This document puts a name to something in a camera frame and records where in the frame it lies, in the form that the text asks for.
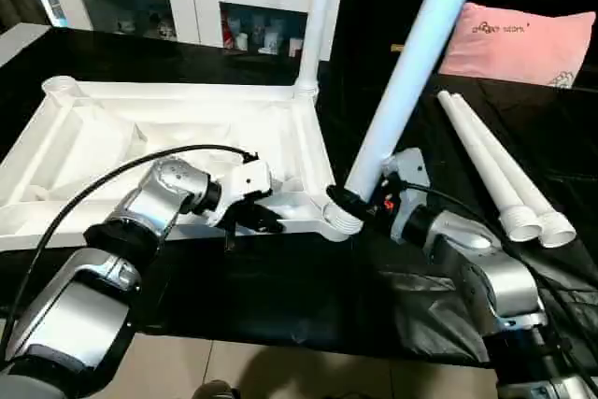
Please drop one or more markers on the white plastic table leg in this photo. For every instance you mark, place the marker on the white plastic table leg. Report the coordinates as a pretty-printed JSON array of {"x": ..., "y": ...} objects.
[
  {"x": 481, "y": 161},
  {"x": 514, "y": 170},
  {"x": 411, "y": 67},
  {"x": 317, "y": 20}
]

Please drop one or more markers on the white plastic table top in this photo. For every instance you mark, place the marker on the white plastic table top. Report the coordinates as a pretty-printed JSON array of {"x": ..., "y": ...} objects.
[{"x": 140, "y": 114}]

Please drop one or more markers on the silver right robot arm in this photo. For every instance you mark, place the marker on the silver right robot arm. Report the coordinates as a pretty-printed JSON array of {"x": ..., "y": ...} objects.
[{"x": 490, "y": 273}]

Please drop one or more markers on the black work mat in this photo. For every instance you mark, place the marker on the black work mat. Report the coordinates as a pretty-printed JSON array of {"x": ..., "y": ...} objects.
[{"x": 280, "y": 287}]

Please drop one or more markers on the small yellow label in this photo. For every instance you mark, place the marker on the small yellow label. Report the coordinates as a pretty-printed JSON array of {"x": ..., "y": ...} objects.
[{"x": 396, "y": 48}]

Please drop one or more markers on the dark left robot foot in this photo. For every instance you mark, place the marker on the dark left robot foot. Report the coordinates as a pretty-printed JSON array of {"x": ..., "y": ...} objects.
[{"x": 215, "y": 390}]

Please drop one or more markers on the red and white carton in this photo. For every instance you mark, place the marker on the red and white carton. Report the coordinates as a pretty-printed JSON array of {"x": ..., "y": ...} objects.
[{"x": 227, "y": 31}]

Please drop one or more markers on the pink pillow with print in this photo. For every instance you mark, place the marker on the pink pillow with print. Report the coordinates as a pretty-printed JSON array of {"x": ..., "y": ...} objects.
[{"x": 518, "y": 44}]

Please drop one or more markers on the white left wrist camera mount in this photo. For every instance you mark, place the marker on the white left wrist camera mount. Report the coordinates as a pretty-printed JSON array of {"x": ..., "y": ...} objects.
[{"x": 247, "y": 181}]

